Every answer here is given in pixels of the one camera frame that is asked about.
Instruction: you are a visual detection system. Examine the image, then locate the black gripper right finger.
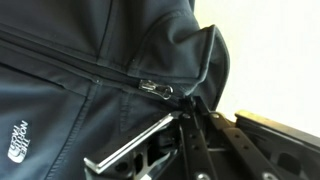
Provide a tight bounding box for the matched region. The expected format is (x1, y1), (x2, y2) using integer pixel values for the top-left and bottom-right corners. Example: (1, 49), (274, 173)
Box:
(195, 96), (320, 180)

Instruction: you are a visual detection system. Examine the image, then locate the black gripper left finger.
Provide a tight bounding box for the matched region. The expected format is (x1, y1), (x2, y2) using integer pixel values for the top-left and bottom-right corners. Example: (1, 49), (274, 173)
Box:
(83, 96), (218, 180)

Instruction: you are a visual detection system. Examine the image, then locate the silver zipper pull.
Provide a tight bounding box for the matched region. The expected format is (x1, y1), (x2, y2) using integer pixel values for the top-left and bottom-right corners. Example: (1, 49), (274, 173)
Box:
(137, 78), (175, 101)

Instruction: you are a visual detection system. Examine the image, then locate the black zip-up jumper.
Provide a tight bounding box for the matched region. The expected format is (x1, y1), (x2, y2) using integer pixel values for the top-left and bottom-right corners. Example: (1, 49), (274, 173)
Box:
(0, 0), (231, 180)

